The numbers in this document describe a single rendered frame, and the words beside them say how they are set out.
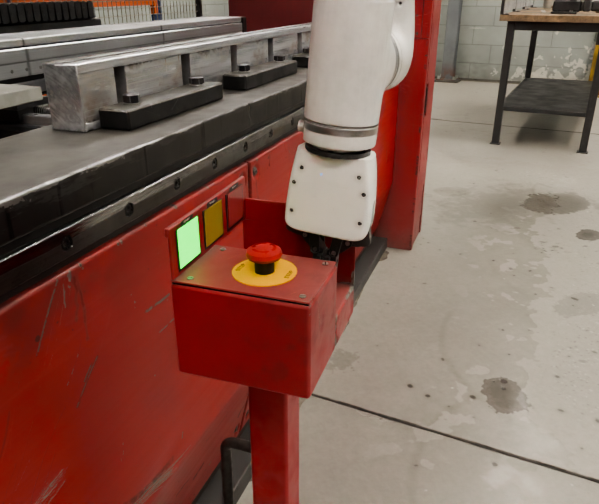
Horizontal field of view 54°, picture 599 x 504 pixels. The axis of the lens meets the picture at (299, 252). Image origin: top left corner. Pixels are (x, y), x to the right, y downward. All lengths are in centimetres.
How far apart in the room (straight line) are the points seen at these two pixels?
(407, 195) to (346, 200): 192
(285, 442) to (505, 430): 99
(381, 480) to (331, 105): 106
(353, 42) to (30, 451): 57
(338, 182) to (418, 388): 120
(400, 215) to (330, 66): 202
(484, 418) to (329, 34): 130
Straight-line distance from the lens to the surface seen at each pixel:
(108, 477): 93
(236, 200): 77
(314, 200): 68
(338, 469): 153
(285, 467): 84
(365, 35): 62
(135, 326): 87
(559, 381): 195
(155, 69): 108
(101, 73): 96
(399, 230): 264
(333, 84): 63
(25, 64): 123
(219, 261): 68
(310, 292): 61
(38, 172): 74
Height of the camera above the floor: 107
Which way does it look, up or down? 24 degrees down
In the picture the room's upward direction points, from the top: straight up
